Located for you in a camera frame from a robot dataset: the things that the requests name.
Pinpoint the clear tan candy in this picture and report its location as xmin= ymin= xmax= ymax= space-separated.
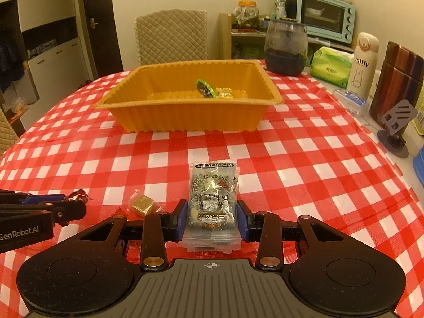
xmin=127 ymin=189 xmax=163 ymax=218

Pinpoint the clear grey snack packet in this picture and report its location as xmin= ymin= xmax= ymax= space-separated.
xmin=183 ymin=159 xmax=241 ymax=253

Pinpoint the red gold candy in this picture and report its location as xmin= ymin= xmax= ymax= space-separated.
xmin=64 ymin=189 xmax=90 ymax=204

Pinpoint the yellow green candy packet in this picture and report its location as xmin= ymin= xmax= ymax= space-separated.
xmin=216 ymin=88 xmax=233 ymax=99

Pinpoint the dark green-edged snack bag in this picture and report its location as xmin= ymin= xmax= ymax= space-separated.
xmin=196 ymin=79 xmax=216 ymax=98

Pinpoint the beige quilted side chair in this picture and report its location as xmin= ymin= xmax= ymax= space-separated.
xmin=0 ymin=109 xmax=18 ymax=156

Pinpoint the red white checkered tablecloth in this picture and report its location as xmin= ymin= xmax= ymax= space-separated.
xmin=1 ymin=73 xmax=423 ymax=317

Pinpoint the orange plastic tray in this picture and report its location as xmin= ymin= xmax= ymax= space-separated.
xmin=95 ymin=60 xmax=283 ymax=132

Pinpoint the blue white tissue packet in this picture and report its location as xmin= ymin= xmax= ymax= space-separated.
xmin=333 ymin=88 xmax=369 ymax=116

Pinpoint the blue plastic jug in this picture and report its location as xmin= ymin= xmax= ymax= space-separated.
xmin=413 ymin=147 xmax=424 ymax=185

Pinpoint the grey phone stand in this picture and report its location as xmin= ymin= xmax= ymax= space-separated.
xmin=377 ymin=99 xmax=418 ymax=159

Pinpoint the green tissue pack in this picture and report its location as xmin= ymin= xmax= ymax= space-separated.
xmin=310 ymin=47 xmax=354 ymax=88

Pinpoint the white cabinet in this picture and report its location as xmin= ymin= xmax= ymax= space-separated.
xmin=1 ymin=0 xmax=93 ymax=129

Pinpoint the wooden shelf unit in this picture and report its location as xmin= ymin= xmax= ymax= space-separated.
xmin=218 ymin=13 xmax=354 ymax=60

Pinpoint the green yellow tea bag package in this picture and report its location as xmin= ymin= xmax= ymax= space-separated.
xmin=413 ymin=86 xmax=424 ymax=136

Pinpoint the dark glass jar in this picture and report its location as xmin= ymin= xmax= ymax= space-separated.
xmin=264 ymin=19 xmax=308 ymax=77

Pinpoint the white miffy thermos bottle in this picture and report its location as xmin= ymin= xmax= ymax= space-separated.
xmin=346 ymin=32 xmax=380 ymax=100

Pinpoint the brown wooden canister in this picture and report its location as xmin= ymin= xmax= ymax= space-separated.
xmin=369 ymin=41 xmax=423 ymax=127

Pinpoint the orange lid snack jar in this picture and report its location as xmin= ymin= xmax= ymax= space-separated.
xmin=232 ymin=0 xmax=259 ymax=28

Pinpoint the green white pouch on shelf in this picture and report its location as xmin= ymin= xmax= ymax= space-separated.
xmin=270 ymin=0 xmax=288 ymax=20

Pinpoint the light blue toaster oven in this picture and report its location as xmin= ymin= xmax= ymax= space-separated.
xmin=286 ymin=0 xmax=356 ymax=45

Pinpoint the white bowl in oven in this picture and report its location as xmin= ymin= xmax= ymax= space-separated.
xmin=305 ymin=7 xmax=324 ymax=16

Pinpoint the dark door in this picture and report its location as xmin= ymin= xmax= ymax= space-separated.
xmin=83 ymin=0 xmax=123 ymax=77

